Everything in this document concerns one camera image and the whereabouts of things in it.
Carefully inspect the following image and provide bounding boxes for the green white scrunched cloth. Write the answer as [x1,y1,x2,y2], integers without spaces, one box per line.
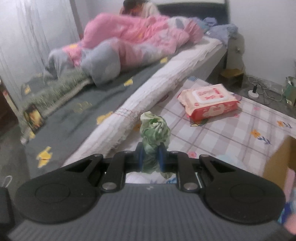
[140,111,173,180]

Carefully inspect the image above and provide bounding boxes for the white rolled quilt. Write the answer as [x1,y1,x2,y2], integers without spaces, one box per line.
[63,37,227,166]

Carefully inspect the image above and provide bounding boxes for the checked floral sheet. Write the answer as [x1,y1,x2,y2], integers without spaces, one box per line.
[111,78,296,183]

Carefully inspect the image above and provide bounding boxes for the pink wet wipes pack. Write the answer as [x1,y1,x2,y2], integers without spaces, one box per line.
[178,84,239,121]

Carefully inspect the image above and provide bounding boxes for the grey bed sheet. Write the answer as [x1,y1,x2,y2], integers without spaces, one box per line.
[22,57,171,178]

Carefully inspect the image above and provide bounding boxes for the small wooden stool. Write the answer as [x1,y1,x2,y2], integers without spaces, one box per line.
[218,69,244,88]

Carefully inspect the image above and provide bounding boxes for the dark picture card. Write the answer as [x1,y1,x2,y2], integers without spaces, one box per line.
[23,104,45,133]

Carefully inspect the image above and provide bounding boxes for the white power strip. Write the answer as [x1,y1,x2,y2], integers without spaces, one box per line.
[248,85,259,99]

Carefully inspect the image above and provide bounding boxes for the green floral lace blanket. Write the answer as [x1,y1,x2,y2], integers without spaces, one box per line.
[19,66,93,130]

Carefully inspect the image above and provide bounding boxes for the cardboard box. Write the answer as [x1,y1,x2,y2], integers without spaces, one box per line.
[263,136,295,191]

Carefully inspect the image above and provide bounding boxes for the pink grey duvet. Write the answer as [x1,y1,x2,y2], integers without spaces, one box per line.
[43,13,204,86]

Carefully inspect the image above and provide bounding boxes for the brown wooden cabinet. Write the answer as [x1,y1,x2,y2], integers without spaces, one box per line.
[1,81,18,132]

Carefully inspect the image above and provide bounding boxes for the blue purple clothes pile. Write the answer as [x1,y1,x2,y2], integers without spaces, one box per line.
[196,17,238,47]

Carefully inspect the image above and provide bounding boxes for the sleeping person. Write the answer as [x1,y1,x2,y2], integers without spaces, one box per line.
[119,0,160,18]

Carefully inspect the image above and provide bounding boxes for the black headboard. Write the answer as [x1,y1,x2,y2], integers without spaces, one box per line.
[158,1,230,25]

